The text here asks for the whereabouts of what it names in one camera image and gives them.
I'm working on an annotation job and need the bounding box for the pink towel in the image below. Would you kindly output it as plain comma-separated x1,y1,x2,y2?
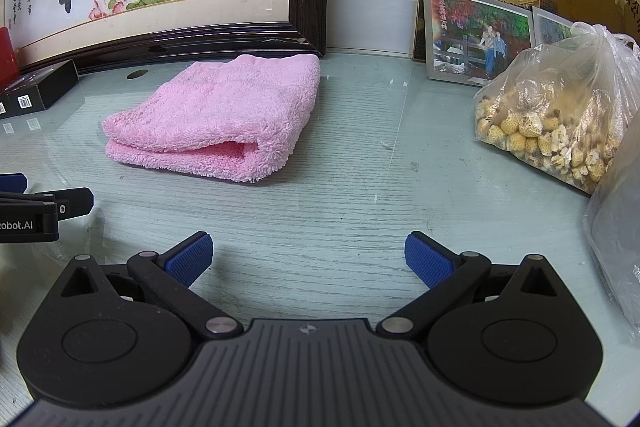
102,54,320,183

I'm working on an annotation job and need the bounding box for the black charger box left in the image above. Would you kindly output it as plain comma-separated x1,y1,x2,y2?
0,94,20,119

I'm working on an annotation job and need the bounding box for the black charger box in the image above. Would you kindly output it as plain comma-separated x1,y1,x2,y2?
6,60,79,114
0,94,20,119

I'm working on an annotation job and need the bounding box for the black charger box right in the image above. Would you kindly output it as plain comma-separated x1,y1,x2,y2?
6,60,79,114

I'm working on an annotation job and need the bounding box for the red blender base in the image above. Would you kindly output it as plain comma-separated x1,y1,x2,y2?
0,27,20,91

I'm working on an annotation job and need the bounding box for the plastic bag of snacks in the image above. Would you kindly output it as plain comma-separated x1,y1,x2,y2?
474,22,639,194

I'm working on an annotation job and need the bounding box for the silver framed photo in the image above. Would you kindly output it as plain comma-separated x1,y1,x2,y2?
423,0,535,87

